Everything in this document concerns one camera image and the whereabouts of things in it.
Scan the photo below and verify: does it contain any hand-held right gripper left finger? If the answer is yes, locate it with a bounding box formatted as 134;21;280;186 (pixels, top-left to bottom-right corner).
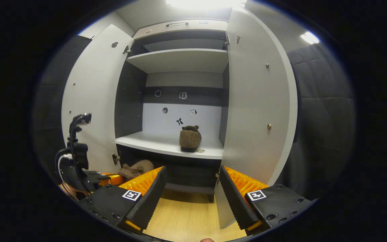
79;166;168;233

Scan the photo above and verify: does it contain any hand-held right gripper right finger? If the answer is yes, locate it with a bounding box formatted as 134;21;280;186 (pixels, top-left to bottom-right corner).
219;166;315;236

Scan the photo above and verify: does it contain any brown fuzzy shoe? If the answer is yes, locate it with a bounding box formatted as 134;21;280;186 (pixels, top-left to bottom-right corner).
119;160;154;180
179;125;202;153

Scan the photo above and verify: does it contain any grey shoe cabinet door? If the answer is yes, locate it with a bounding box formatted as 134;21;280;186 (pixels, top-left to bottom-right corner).
61;24;134;173
214;5;298;229

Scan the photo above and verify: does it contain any grey shoe cabinet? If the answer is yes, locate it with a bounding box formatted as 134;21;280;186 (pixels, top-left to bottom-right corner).
61;5;298;229

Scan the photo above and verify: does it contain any grey cabinet drawer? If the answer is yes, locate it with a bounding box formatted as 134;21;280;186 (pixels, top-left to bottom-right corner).
133;19;228;40

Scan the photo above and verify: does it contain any black backdrop cloth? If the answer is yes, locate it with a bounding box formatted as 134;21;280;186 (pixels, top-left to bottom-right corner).
32;35;355;202

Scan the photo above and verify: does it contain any small ceiling light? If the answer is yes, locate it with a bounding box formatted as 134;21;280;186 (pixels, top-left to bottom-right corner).
300;31;320;45

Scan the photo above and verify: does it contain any large ceiling light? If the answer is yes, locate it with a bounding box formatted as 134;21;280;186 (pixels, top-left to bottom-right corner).
165;0;248;10

